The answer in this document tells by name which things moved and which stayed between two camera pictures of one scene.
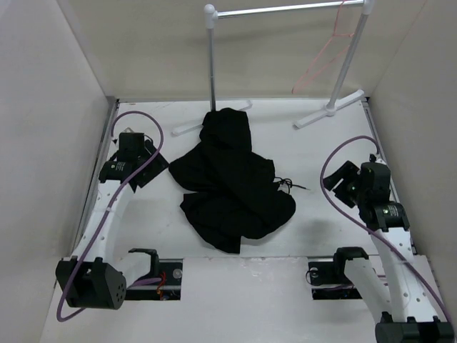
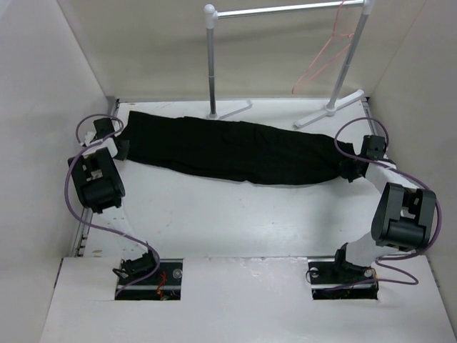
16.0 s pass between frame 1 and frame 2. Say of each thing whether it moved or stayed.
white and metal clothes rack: stayed
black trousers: moved
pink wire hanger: stayed
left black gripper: moved
